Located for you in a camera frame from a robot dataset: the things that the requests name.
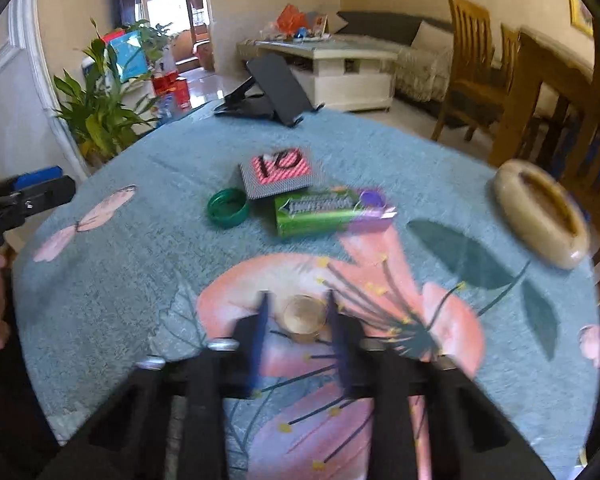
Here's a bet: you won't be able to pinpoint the orange plastic bag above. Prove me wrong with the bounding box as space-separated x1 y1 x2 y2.
276 3 310 36

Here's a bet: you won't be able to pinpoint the pink patterned small box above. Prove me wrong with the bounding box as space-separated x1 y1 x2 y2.
239 148 316 200

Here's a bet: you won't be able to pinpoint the green chewing gum box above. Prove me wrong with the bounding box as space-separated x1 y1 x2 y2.
274 186 398 237

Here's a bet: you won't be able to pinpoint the white coffee table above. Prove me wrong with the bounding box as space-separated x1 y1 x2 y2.
236 39 396 112

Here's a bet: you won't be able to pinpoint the wooden dining chair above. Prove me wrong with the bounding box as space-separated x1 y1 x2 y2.
431 0 506 142
501 24 519 92

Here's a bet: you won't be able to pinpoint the blue cardboard box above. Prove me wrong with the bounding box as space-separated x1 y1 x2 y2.
110 30 148 82

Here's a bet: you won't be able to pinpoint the white sofa cushion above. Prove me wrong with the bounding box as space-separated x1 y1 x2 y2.
411 21 453 53

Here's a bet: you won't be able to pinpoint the red gift boxes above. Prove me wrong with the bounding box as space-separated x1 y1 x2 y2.
151 72 192 112

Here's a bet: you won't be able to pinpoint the green bottle cap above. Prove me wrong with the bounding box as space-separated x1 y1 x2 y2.
207 188 249 229

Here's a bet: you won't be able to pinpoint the flower painting gold frame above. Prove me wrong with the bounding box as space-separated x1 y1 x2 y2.
569 0 594 37

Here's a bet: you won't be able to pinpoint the teal floral tablecloth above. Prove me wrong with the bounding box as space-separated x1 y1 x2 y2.
14 107 598 479

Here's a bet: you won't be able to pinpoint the dark sofa with cover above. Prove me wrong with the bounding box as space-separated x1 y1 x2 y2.
332 11 453 103

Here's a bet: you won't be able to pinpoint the small tape roll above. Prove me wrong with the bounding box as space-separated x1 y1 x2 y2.
278 295 327 344

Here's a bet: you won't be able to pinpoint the green potted plant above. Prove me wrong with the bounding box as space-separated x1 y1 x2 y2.
54 20 171 167

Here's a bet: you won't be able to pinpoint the beige stone ashtray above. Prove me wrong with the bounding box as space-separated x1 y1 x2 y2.
492 159 590 270

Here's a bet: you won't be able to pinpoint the wooden dining table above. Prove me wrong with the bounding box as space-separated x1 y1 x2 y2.
488 24 600 168

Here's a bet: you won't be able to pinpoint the black tablet stand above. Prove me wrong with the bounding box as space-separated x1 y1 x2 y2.
214 53 324 128

